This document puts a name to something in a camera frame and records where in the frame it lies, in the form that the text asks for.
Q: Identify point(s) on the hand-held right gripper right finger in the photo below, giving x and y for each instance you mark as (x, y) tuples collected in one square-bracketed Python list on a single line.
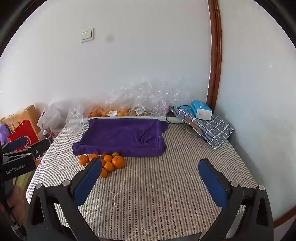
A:
[(214, 183)]

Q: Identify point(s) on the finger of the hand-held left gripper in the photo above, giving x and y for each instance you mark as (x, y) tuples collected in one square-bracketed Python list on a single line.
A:
[(38, 148), (17, 142)]

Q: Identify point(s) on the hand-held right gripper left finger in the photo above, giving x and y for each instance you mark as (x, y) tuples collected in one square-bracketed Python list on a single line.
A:
[(89, 180)]

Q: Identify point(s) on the pile of small tangerines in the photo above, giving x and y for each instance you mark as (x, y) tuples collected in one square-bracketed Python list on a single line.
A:
[(107, 159)]

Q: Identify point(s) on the large orange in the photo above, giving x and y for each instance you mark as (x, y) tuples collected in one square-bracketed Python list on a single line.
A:
[(118, 161)]

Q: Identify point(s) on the clear bag of brown fruits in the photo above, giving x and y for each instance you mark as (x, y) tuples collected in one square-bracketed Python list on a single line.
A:
[(141, 113)]

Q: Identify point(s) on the red paper bag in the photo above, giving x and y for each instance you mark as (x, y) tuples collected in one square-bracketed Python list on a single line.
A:
[(25, 132)]

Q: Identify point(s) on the purple fluffy item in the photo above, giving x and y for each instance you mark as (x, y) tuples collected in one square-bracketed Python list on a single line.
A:
[(4, 134)]

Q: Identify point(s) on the white capped drink bottle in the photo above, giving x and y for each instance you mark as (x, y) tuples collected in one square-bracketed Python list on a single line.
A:
[(44, 134)]

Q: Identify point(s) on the white plastic bag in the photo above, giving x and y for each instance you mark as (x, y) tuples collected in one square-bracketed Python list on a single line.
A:
[(50, 118)]

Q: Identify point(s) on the crumpled clear plastic bag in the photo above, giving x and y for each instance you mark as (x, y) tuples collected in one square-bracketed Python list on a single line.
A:
[(74, 113), (166, 97)]

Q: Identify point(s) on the blue checked folded cloth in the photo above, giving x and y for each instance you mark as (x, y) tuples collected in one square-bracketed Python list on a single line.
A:
[(212, 132)]

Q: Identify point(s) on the purple towel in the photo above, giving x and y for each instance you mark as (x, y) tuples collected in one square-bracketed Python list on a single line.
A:
[(120, 136)]

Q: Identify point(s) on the grey striped quilted cover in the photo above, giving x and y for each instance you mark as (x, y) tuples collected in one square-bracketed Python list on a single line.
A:
[(150, 185)]

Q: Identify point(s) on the clear bag of oranges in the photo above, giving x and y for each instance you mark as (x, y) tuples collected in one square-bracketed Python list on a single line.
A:
[(101, 111)]

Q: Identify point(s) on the blue tissue packet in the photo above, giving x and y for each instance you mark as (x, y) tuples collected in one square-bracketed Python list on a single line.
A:
[(200, 107)]

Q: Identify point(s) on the white light switch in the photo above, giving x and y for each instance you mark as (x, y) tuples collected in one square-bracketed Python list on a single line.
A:
[(87, 35)]

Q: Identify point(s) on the wooden door frame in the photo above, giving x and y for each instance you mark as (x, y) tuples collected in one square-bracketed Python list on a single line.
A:
[(216, 58)]

